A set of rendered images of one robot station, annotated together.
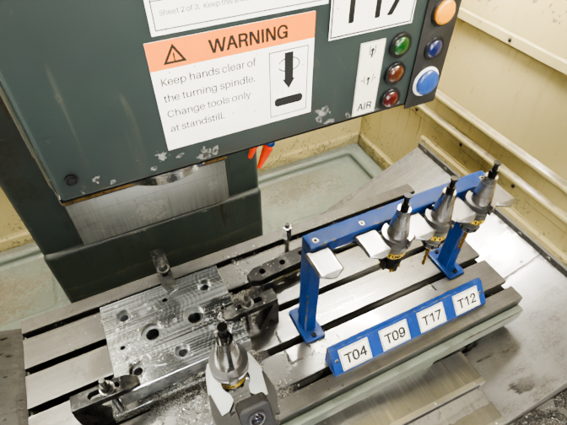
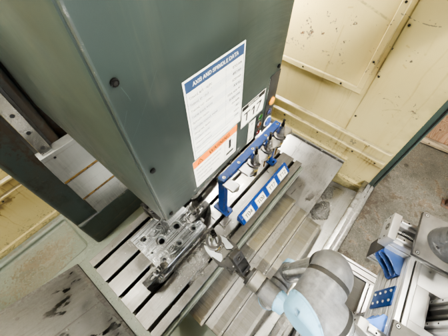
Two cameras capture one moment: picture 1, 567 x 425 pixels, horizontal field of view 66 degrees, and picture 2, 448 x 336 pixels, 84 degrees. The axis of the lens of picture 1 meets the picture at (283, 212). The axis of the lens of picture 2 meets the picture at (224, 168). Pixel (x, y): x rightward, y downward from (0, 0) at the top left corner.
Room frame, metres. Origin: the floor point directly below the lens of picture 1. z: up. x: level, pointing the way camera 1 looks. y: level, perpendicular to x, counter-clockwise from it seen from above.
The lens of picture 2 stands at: (0.02, 0.17, 2.17)
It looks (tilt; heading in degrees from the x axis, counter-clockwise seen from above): 56 degrees down; 336
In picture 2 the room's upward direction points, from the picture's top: straight up
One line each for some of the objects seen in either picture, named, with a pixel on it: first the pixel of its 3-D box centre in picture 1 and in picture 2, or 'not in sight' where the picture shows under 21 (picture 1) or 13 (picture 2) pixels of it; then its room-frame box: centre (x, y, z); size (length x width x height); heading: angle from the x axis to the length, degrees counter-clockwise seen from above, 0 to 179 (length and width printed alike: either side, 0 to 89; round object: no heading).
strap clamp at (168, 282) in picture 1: (164, 275); (152, 213); (0.66, 0.30, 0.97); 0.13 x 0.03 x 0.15; 26
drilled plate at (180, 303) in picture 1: (175, 328); (169, 234); (0.52, 0.25, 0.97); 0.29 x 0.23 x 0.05; 116
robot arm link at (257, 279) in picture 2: not in sight; (256, 280); (0.13, 0.00, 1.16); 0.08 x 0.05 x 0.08; 116
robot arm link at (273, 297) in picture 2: not in sight; (273, 296); (0.06, -0.04, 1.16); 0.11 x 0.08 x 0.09; 26
